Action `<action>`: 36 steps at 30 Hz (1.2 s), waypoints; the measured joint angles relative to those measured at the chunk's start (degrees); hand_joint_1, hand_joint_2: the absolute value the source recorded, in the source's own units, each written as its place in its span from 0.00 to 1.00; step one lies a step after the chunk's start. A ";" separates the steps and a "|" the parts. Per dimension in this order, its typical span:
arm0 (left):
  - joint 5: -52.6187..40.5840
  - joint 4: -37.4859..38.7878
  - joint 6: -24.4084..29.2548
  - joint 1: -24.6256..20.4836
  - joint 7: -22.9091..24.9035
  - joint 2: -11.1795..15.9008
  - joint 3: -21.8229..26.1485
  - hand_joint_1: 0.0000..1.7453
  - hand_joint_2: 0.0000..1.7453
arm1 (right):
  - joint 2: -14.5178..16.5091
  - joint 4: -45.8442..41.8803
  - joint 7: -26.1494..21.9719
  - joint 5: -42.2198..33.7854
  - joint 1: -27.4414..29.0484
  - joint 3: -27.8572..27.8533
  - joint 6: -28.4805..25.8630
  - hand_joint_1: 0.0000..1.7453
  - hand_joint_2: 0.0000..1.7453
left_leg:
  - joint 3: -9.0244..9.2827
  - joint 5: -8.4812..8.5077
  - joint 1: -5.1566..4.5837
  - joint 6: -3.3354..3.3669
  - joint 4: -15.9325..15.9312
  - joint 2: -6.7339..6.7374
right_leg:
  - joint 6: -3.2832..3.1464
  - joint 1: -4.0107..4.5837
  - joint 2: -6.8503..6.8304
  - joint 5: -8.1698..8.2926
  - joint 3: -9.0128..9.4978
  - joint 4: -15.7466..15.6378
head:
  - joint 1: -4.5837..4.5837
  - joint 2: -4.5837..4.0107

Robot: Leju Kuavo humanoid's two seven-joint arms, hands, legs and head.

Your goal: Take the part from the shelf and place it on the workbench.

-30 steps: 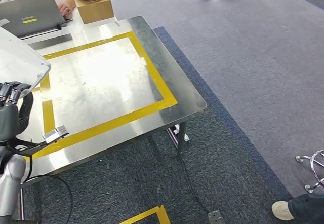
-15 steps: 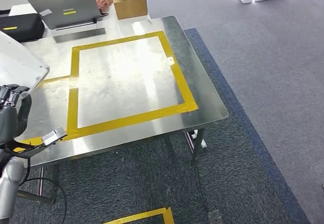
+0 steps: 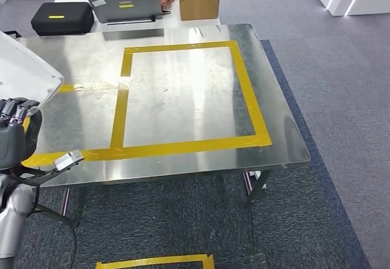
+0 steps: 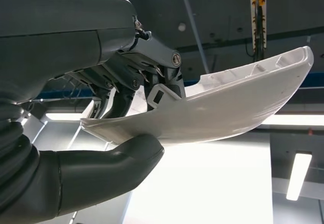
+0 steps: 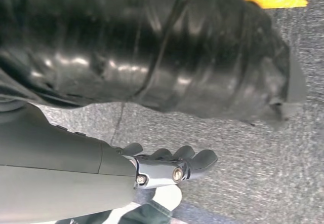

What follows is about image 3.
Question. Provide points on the cardboard box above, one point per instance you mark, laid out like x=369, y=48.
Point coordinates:
x=198, y=5

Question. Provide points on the black carrying case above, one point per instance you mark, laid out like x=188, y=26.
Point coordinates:
x=60, y=19

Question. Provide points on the steel workbench table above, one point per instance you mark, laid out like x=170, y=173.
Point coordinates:
x=183, y=98

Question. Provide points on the white curved panel part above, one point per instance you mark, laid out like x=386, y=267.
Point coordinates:
x=24, y=73

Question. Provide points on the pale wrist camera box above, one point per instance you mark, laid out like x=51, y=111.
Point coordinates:
x=65, y=161

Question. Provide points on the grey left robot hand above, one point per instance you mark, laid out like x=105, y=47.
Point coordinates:
x=12, y=142

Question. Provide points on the dark right robot hand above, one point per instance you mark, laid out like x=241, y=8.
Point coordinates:
x=259, y=261

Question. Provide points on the grey laptop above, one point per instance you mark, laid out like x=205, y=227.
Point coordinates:
x=122, y=1

